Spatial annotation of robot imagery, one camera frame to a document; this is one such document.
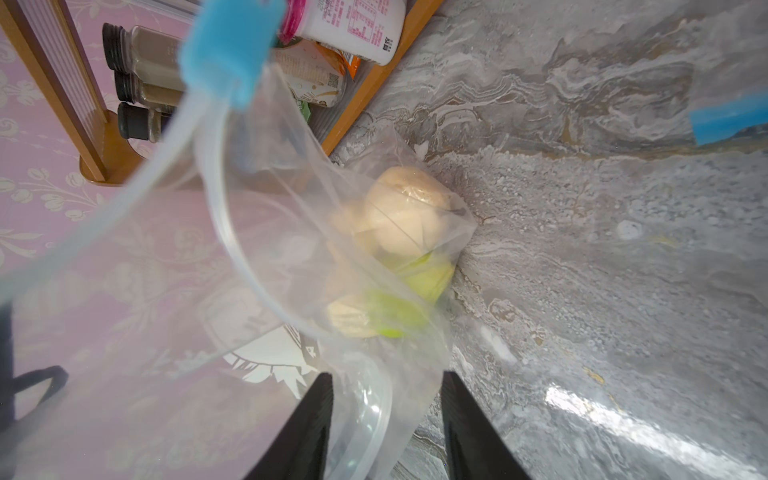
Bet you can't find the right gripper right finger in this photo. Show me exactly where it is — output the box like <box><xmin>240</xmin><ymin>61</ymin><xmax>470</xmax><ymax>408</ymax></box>
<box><xmin>440</xmin><ymin>371</ymin><xmax>531</xmax><ymax>480</ymax></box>

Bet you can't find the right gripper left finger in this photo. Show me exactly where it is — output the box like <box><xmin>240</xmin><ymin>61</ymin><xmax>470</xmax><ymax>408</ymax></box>
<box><xmin>245</xmin><ymin>373</ymin><xmax>334</xmax><ymax>480</ymax></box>

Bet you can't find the beige pear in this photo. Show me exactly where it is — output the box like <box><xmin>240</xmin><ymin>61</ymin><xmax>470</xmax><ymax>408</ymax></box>
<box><xmin>326</xmin><ymin>295</ymin><xmax>378</xmax><ymax>338</ymax></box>
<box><xmin>364</xmin><ymin>166</ymin><xmax>453</xmax><ymax>258</ymax></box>

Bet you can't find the green pear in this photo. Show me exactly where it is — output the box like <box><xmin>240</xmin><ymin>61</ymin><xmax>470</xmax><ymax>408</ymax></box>
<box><xmin>363</xmin><ymin>253</ymin><xmax>455</xmax><ymax>338</ymax></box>

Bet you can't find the clear zip-top bag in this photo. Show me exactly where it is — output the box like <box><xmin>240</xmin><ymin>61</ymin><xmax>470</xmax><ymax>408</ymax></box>
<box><xmin>688</xmin><ymin>1</ymin><xmax>767</xmax><ymax>146</ymax></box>
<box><xmin>1</xmin><ymin>1</ymin><xmax>476</xmax><ymax>479</ymax></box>

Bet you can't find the wooden shelf rack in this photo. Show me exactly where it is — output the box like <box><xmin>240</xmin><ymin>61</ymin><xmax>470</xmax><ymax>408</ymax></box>
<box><xmin>1</xmin><ymin>1</ymin><xmax>441</xmax><ymax>186</ymax></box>

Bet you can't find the orange snack packet on shelf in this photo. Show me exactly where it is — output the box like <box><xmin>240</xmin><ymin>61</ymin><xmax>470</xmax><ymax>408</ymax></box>
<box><xmin>272</xmin><ymin>38</ymin><xmax>352</xmax><ymax>108</ymax></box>

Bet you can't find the dark spice jar on shelf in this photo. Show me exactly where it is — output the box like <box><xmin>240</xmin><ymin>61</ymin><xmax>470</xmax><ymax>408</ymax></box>
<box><xmin>102</xmin><ymin>23</ymin><xmax>186</xmax><ymax>91</ymax></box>

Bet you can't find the pink lid cup on shelf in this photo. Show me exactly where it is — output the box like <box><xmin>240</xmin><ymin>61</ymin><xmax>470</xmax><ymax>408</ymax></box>
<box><xmin>278</xmin><ymin>0</ymin><xmax>407</xmax><ymax>65</ymax></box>

